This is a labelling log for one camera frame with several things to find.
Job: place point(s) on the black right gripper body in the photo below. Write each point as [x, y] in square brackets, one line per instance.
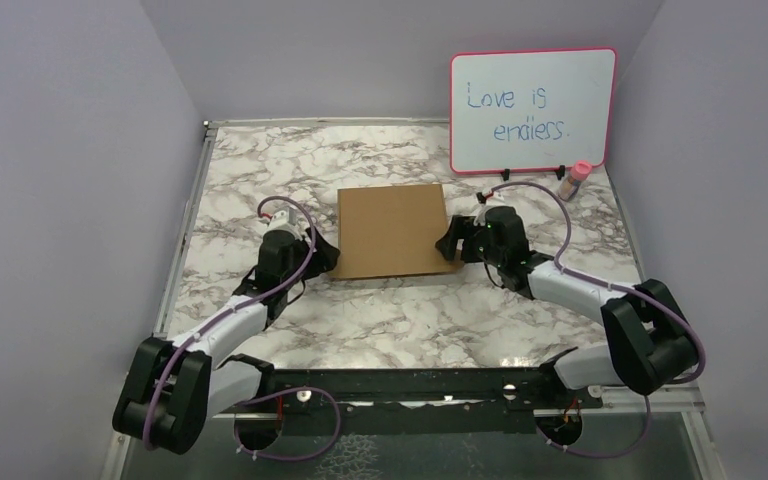
[477, 248]

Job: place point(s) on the aluminium front frame rail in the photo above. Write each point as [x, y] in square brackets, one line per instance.
[664, 436]

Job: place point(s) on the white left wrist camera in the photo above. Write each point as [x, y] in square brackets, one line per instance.
[285, 220]

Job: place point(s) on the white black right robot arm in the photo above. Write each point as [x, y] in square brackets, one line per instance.
[648, 341]

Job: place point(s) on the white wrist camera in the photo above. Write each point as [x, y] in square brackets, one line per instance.
[285, 220]
[481, 210]

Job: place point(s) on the pink framed whiteboard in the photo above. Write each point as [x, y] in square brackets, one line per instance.
[530, 111]

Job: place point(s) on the brown cardboard box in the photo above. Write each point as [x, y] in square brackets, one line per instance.
[391, 231]

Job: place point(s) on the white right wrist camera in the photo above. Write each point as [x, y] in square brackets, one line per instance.
[481, 210]

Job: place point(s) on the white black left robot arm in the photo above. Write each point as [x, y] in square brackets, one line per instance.
[175, 385]

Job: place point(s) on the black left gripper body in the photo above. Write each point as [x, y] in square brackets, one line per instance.
[320, 262]

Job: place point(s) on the pink lidded marker jar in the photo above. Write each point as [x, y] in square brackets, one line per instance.
[574, 179]

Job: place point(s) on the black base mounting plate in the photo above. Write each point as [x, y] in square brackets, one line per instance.
[321, 402]

